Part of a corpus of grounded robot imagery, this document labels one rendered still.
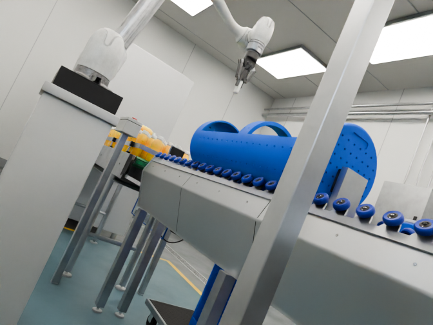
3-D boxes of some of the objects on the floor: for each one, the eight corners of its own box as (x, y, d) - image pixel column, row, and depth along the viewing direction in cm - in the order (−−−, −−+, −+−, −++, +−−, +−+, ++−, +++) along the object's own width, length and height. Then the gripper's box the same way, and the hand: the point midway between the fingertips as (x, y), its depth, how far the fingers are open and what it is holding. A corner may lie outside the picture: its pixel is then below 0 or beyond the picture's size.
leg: (92, 312, 200) (140, 209, 206) (90, 307, 205) (137, 206, 211) (102, 315, 202) (149, 212, 209) (100, 309, 208) (145, 209, 214)
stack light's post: (138, 295, 261) (200, 157, 272) (136, 292, 264) (197, 157, 276) (143, 296, 263) (203, 160, 274) (141, 293, 266) (202, 159, 278)
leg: (115, 317, 206) (161, 216, 213) (113, 313, 211) (158, 214, 218) (124, 319, 209) (169, 220, 216) (122, 315, 214) (165, 217, 221)
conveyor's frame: (65, 296, 205) (132, 153, 215) (46, 222, 348) (87, 138, 357) (138, 313, 228) (196, 184, 238) (93, 237, 371) (130, 158, 380)
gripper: (249, 45, 185) (230, 86, 182) (265, 59, 193) (247, 98, 190) (240, 47, 191) (222, 86, 189) (256, 60, 199) (239, 98, 196)
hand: (238, 87), depth 190 cm, fingers closed
